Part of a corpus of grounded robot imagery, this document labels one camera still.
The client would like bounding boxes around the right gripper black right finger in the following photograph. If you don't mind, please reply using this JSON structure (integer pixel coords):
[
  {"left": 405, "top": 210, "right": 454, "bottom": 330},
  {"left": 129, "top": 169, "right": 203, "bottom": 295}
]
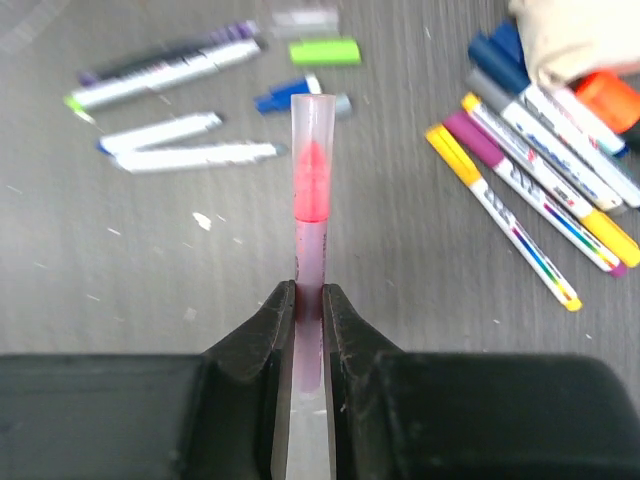
[{"left": 322, "top": 284, "right": 639, "bottom": 479}]

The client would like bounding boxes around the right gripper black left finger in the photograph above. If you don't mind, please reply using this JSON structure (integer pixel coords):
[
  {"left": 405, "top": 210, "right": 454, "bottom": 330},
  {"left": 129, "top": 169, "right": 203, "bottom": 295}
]
[{"left": 1, "top": 281, "right": 295, "bottom": 479}]

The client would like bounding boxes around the lilac pen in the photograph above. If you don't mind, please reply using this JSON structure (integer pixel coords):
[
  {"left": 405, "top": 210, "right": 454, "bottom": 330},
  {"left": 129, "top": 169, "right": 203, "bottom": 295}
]
[{"left": 294, "top": 220, "right": 328, "bottom": 393}]

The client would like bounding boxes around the grey end white marker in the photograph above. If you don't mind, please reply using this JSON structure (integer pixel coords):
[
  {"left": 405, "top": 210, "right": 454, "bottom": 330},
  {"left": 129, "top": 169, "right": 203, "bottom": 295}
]
[{"left": 112, "top": 142, "right": 288, "bottom": 174}]

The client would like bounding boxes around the yellow end rainbow pen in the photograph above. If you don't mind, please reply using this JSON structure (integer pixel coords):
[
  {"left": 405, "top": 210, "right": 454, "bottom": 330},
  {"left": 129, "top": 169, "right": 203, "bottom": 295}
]
[{"left": 425, "top": 124, "right": 583, "bottom": 312}]

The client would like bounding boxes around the blue end white marker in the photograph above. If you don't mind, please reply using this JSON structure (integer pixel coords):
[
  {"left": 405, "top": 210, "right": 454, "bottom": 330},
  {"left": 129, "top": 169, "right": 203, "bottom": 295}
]
[{"left": 96, "top": 112, "right": 223, "bottom": 155}]

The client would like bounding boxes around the pink translucent pen cap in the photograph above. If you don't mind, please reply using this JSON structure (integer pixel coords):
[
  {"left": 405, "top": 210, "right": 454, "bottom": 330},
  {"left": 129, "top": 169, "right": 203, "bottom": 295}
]
[{"left": 291, "top": 94, "right": 336, "bottom": 223}]

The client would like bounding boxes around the green cap rainbow pen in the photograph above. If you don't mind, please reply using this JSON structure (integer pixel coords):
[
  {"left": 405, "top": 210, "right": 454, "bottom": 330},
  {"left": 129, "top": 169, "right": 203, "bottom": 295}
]
[{"left": 64, "top": 38, "right": 266, "bottom": 115}]

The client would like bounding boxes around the green pen cap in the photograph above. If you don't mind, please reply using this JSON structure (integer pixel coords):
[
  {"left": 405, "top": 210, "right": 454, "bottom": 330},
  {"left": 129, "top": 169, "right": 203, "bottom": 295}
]
[{"left": 289, "top": 37, "right": 362, "bottom": 66}]

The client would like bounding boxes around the dark purple clear pen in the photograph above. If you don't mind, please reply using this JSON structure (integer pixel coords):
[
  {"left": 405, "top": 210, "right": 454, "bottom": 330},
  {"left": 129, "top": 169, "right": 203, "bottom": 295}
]
[{"left": 77, "top": 20, "right": 260, "bottom": 86}]

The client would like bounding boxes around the clear pen cap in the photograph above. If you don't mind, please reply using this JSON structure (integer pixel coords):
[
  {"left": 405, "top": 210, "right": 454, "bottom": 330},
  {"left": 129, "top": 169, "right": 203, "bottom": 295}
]
[{"left": 270, "top": 7, "right": 340, "bottom": 38}]

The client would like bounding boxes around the teal cap white marker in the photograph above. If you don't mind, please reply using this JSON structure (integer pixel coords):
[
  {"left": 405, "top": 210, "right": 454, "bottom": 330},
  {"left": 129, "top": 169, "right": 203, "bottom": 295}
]
[{"left": 550, "top": 87, "right": 629, "bottom": 158}]

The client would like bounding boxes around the blue cap white marker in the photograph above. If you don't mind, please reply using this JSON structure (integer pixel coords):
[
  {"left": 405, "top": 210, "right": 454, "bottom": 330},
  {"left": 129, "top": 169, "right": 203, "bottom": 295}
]
[{"left": 489, "top": 20, "right": 527, "bottom": 72}]

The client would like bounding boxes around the orange black highlighter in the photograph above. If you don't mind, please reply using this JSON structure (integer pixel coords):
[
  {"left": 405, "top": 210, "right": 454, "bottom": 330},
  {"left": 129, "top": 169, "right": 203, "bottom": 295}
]
[{"left": 575, "top": 71, "right": 639, "bottom": 143}]

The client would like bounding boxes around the beige folded cloth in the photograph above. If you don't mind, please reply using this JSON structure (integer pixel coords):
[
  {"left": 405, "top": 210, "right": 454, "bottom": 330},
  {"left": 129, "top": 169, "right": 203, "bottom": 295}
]
[{"left": 508, "top": 0, "right": 639, "bottom": 89}]

